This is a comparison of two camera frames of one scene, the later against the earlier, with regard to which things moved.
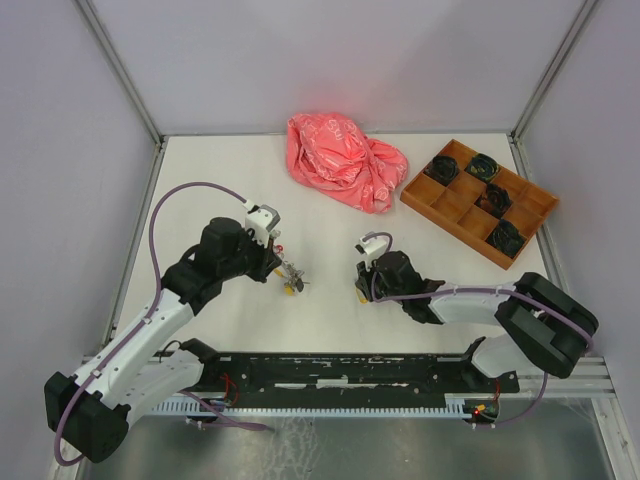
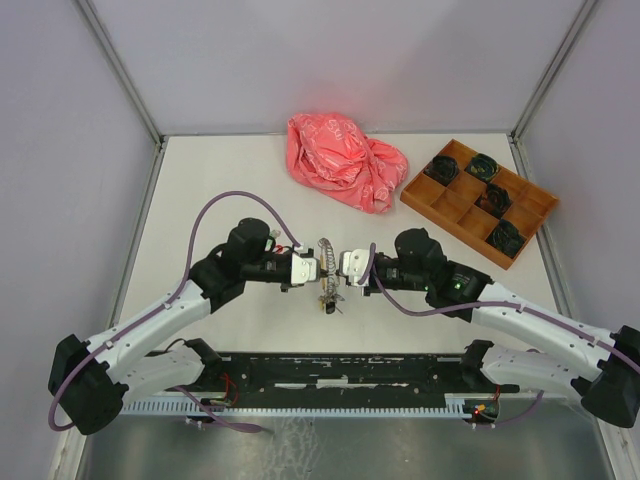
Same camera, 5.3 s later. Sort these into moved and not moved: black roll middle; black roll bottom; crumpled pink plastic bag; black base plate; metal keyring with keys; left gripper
Moved: left gripper; metal keyring with keys
Not moved: crumpled pink plastic bag; black roll bottom; black roll middle; black base plate
